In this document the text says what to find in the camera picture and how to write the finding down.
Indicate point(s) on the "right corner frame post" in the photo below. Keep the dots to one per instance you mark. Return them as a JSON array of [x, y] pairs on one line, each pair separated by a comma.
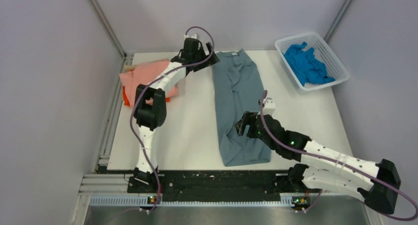
[[339, 17]]

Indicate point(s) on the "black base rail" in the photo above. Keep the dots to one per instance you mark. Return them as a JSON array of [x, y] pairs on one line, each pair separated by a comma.
[[216, 185]]

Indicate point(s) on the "white plastic basket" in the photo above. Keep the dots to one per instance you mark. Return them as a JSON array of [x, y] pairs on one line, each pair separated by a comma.
[[320, 51]]

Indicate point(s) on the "white cable duct strip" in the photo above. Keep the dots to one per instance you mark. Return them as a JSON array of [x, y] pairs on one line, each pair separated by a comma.
[[133, 201]]

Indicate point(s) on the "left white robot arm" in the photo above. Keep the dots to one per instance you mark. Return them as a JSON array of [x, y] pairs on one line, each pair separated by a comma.
[[150, 109]]

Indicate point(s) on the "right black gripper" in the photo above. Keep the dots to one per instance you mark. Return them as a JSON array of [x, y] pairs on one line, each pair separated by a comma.
[[248, 118]]

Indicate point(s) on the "corner frame post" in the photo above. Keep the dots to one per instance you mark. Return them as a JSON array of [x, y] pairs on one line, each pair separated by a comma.
[[339, 17], [107, 26]]

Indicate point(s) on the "grey blue t shirt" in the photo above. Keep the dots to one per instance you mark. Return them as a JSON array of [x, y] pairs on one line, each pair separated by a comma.
[[237, 88]]

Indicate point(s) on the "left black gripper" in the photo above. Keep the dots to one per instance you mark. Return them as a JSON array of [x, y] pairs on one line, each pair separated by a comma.
[[213, 60]]

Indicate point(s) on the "right controller board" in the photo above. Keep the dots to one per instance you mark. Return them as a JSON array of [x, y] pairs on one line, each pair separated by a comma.
[[301, 202]]

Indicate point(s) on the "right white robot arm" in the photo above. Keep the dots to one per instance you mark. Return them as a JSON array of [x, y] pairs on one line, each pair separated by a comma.
[[319, 167]]

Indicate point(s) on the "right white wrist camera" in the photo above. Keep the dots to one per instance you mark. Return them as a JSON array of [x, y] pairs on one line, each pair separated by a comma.
[[268, 107]]

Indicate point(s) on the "orange folded t shirt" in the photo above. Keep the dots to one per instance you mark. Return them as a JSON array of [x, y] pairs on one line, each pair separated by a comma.
[[125, 98]]

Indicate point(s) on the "pink folded t shirt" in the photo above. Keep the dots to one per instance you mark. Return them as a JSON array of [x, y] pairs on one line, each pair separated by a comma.
[[143, 74]]

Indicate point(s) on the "left aluminium frame rail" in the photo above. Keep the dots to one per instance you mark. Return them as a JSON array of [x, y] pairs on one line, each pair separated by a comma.
[[106, 138]]

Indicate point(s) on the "left corner frame post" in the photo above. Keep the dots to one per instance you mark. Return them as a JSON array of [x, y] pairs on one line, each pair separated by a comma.
[[107, 26]]

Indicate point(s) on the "bright blue t shirt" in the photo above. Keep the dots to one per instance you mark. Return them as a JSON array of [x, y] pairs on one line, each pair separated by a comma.
[[305, 66]]

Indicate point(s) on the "left controller board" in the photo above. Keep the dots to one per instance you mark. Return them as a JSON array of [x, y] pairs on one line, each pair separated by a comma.
[[149, 200]]

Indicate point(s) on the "controller board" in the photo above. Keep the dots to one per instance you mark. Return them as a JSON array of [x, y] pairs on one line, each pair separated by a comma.
[[149, 200], [301, 202]]

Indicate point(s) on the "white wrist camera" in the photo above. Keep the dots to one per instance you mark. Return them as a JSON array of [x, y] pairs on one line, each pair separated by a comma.
[[193, 36], [268, 107]]

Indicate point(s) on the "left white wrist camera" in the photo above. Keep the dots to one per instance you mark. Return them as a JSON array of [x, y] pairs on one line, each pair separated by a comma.
[[193, 36]]

